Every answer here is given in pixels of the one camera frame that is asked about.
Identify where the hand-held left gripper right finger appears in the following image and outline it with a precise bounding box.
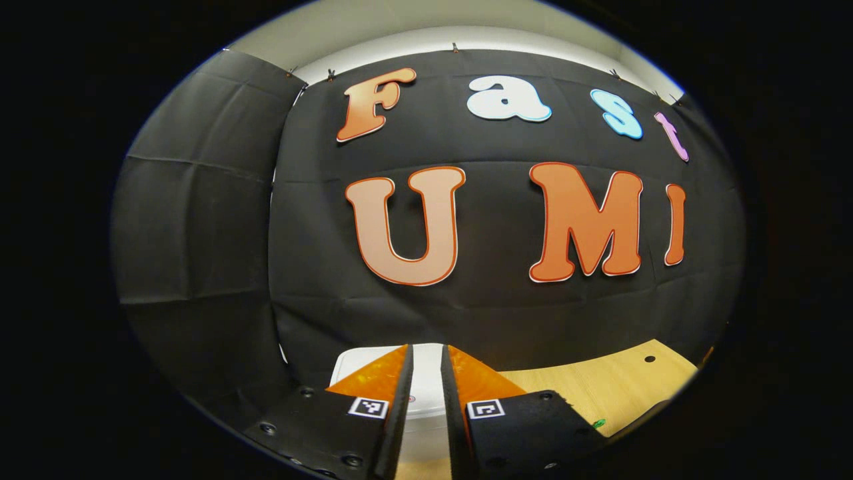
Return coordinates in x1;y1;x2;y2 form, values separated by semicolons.
440;345;607;480

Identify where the black backdrop cloth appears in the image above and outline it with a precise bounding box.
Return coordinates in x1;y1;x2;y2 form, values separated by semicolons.
110;47;746;434

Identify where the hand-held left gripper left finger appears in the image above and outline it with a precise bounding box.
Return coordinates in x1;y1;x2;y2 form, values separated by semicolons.
243;343;415;480

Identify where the white desktop garbage bin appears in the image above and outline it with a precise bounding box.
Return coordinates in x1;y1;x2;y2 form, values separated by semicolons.
330;343;460;464

